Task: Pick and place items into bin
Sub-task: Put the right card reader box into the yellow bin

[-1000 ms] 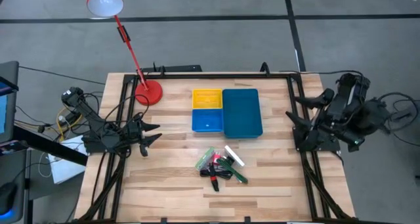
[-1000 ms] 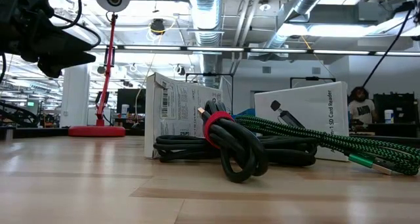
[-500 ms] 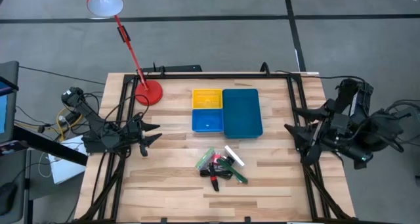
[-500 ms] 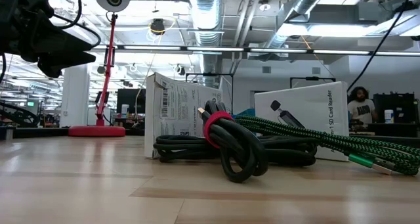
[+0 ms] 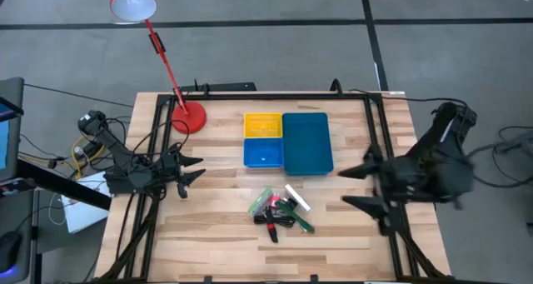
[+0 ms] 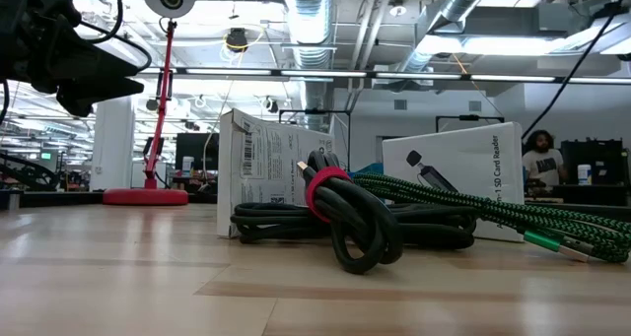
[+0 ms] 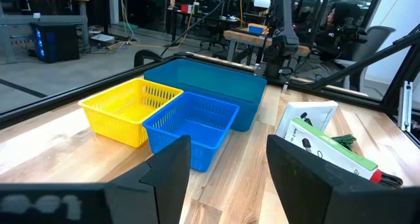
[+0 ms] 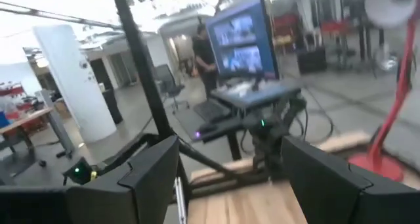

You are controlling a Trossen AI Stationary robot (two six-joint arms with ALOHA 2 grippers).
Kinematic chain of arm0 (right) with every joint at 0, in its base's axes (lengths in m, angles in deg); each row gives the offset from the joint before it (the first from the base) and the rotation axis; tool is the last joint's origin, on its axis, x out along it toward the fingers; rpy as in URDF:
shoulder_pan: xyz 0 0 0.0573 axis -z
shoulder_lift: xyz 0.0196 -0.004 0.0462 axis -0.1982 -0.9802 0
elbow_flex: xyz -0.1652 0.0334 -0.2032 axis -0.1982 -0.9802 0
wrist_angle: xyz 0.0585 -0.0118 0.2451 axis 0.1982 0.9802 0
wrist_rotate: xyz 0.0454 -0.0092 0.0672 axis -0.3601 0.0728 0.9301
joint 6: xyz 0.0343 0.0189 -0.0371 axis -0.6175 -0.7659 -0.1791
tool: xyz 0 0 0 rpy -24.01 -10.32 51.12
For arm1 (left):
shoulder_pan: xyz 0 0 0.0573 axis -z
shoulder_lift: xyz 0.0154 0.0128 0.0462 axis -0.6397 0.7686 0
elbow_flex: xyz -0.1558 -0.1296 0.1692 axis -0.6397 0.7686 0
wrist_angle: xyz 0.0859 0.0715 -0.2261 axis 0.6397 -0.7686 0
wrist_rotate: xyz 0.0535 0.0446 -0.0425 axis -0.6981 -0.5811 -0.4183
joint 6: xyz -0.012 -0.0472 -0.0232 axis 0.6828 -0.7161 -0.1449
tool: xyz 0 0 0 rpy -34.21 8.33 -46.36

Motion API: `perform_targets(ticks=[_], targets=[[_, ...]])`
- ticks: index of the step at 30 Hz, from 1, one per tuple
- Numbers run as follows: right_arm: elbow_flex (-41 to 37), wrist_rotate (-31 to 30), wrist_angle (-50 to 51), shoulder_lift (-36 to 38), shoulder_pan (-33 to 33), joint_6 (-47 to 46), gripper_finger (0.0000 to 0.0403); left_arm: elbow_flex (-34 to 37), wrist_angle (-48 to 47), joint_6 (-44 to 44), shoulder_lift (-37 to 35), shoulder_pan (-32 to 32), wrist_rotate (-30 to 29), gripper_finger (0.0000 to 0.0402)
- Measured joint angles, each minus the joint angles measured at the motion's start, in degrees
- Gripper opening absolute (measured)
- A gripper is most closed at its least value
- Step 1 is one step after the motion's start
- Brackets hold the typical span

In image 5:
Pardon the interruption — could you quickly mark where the black cable with red band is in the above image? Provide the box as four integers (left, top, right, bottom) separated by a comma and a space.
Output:
264, 207, 279, 244

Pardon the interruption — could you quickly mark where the black slanted bar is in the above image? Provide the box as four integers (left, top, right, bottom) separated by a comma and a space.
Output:
16, 157, 112, 212

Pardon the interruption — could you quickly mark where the small white labelled box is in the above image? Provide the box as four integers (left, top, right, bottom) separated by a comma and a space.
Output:
284, 183, 311, 212

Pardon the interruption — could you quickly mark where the white paper box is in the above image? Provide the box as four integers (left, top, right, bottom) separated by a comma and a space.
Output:
60, 171, 110, 234

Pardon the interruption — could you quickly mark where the small yellow plastic bin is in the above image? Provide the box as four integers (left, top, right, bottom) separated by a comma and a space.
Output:
242, 112, 284, 140

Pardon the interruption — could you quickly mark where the computer monitor with blue screen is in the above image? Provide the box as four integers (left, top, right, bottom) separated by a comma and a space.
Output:
0, 76, 25, 183

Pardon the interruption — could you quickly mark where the tablet with colourful screen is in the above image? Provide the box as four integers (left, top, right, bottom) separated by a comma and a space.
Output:
0, 177, 37, 198

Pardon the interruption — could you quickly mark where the grey metal stand foot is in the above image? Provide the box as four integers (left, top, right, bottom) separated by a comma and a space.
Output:
493, 127, 533, 156

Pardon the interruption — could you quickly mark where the flat black device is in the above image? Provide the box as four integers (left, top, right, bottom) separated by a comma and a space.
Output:
179, 82, 257, 93

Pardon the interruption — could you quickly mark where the yellow cable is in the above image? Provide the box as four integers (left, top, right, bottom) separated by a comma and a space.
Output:
71, 132, 106, 181

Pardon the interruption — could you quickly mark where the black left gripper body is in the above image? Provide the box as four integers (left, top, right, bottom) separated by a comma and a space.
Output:
157, 152, 188, 200

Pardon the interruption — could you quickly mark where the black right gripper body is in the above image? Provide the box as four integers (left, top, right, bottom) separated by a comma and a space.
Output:
366, 144, 421, 235

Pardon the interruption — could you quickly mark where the small blue plastic bin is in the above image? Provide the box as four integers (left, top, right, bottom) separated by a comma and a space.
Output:
242, 137, 286, 169

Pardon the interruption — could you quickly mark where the black aluminium table frame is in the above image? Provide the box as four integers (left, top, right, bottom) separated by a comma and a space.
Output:
99, 91, 449, 283

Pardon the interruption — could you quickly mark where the red desk lamp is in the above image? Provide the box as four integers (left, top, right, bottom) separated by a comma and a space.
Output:
109, 0, 208, 135

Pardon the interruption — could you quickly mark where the grey side desk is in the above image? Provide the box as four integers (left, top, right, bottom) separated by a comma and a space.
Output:
0, 187, 41, 284

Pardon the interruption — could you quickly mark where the large teal plastic bin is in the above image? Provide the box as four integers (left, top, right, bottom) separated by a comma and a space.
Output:
281, 112, 335, 177

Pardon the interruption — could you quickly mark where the thin black floor cable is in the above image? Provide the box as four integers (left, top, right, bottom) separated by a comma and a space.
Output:
23, 82, 135, 109

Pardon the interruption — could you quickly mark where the black computer mouse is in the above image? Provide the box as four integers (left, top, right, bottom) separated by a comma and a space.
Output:
0, 230, 22, 272

